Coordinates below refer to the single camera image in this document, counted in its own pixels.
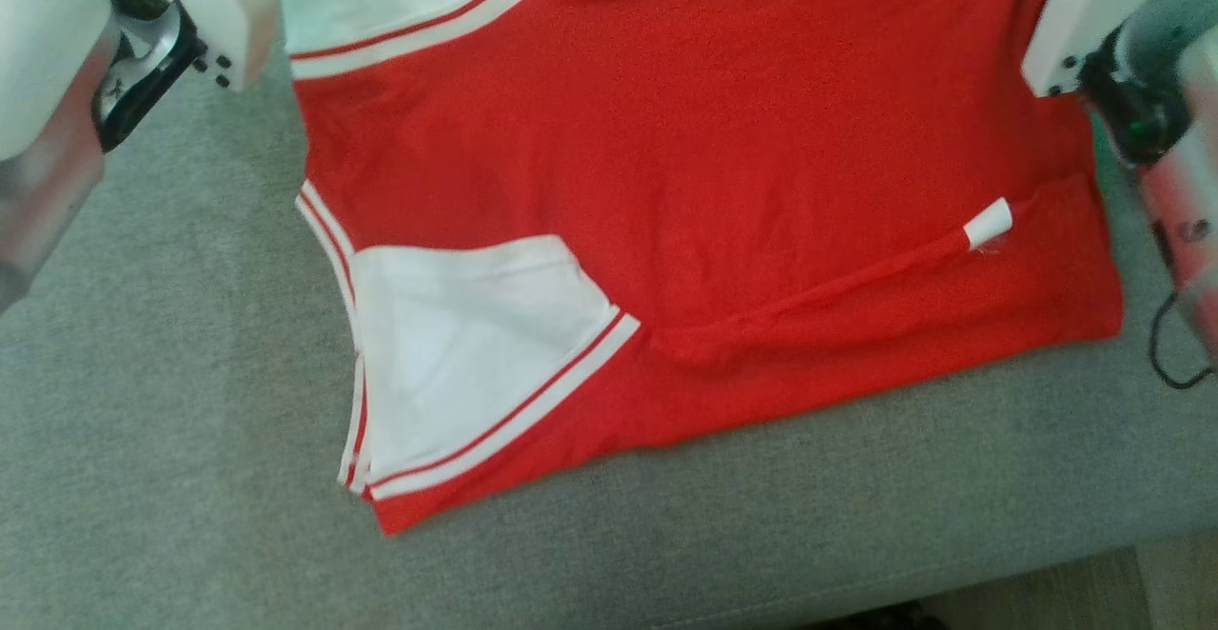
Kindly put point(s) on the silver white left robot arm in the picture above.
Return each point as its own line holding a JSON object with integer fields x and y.
{"x": 48, "y": 88}

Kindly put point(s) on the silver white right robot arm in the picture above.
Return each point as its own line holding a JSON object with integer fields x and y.
{"x": 1180, "y": 88}

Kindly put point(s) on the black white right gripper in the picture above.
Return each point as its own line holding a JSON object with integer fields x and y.
{"x": 1085, "y": 21}

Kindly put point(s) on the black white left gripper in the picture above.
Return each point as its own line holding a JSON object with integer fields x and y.
{"x": 228, "y": 2}

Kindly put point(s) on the large grey sofa seat cushion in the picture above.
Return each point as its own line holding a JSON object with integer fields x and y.
{"x": 190, "y": 421}

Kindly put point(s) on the red white basketball jersey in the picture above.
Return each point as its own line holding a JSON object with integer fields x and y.
{"x": 714, "y": 135}

